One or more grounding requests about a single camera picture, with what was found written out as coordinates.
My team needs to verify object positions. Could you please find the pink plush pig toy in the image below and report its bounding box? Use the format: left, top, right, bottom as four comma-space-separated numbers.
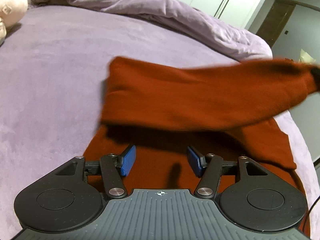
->
0, 0, 28, 45

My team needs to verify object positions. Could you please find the purple rumpled duvet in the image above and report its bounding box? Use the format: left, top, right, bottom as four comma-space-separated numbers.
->
30, 0, 272, 61

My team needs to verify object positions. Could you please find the brown wooden door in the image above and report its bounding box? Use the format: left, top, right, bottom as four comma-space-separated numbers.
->
256, 0, 296, 48

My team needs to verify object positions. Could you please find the red knit cardigan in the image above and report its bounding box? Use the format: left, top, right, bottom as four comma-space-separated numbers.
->
82, 56, 320, 238

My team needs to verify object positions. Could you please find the purple bed sheet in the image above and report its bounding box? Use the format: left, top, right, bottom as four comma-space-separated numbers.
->
0, 4, 315, 240

